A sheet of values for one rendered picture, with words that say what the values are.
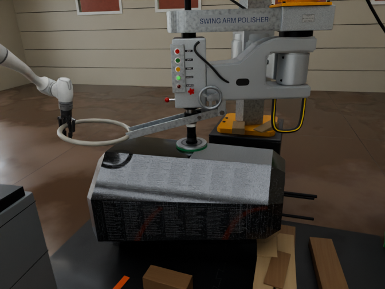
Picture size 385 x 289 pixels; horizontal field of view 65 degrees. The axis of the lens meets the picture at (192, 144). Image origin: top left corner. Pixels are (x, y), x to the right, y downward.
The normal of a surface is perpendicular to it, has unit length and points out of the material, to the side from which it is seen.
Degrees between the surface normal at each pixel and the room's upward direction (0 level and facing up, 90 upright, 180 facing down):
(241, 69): 90
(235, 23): 90
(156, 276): 0
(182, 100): 90
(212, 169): 45
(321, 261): 0
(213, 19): 90
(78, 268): 0
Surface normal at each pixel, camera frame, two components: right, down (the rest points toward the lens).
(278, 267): -0.03, -0.93
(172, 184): -0.18, -0.40
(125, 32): -0.25, 0.37
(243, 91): 0.02, 0.37
